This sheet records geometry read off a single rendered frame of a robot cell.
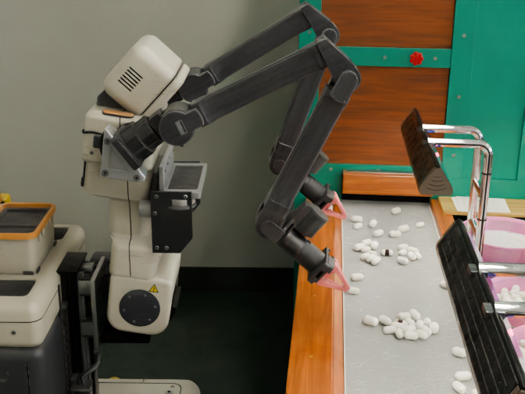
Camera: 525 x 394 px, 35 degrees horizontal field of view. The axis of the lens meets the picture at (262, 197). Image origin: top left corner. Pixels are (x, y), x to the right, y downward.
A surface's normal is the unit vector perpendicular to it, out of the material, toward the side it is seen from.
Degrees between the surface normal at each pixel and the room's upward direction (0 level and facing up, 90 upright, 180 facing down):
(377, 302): 0
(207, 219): 90
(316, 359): 0
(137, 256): 90
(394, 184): 90
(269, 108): 90
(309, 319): 0
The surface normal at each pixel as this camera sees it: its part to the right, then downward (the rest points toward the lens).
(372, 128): -0.08, 0.32
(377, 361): 0.01, -0.95
